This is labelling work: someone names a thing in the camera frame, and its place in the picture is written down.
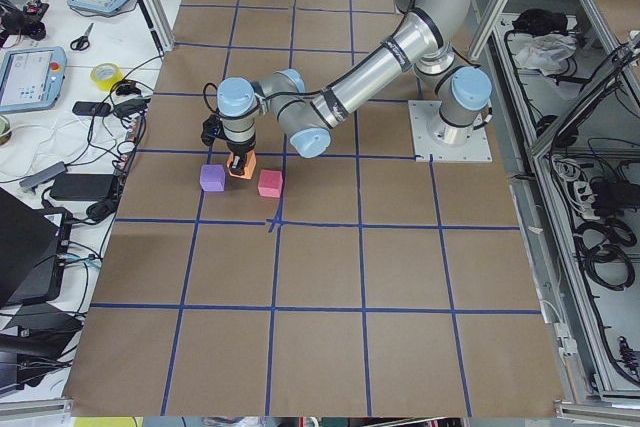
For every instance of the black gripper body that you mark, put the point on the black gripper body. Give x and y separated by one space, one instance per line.
240 150

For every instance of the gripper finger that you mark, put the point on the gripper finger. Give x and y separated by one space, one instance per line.
237 164

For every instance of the orange foam block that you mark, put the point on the orange foam block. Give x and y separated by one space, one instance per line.
250 166

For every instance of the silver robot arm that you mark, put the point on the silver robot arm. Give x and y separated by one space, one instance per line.
421 44

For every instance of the purple foam block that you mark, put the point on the purple foam block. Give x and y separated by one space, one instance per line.
212 178

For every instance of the red foam block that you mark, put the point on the red foam block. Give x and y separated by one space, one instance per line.
270 183

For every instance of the yellow tape roll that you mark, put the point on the yellow tape roll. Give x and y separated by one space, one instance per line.
106 75

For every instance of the black phone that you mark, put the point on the black phone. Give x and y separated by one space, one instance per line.
91 109

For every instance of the black power brick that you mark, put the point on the black power brick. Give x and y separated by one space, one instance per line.
82 186

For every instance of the black laptop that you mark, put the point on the black laptop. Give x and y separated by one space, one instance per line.
33 242

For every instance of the near teach pendant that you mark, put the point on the near teach pendant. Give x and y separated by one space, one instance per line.
31 79

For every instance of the black handled scissors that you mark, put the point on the black handled scissors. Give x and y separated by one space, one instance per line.
82 42

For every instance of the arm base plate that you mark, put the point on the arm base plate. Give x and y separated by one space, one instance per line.
436 141

